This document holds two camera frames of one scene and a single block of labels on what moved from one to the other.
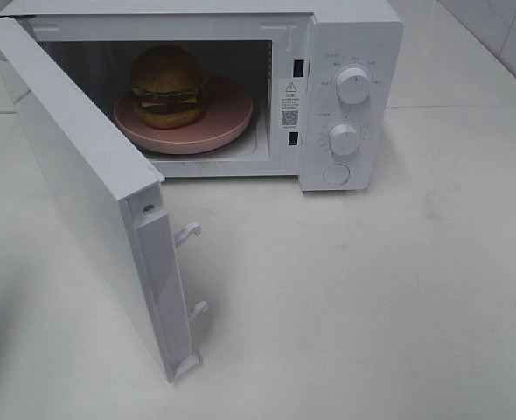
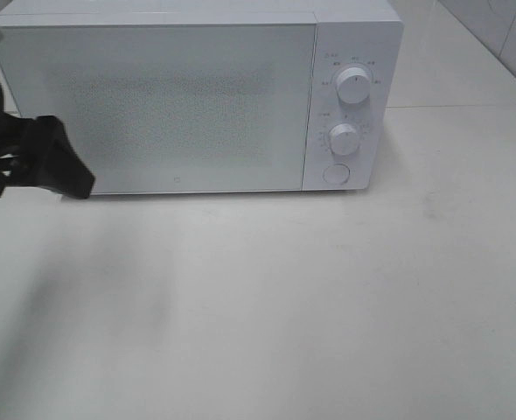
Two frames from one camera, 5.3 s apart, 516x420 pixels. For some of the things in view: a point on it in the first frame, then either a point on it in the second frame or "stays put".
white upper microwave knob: x=353 y=85 stays put
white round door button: x=337 y=173 stays put
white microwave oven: x=122 y=198 to x=170 y=108
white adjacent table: x=433 y=63 stays put
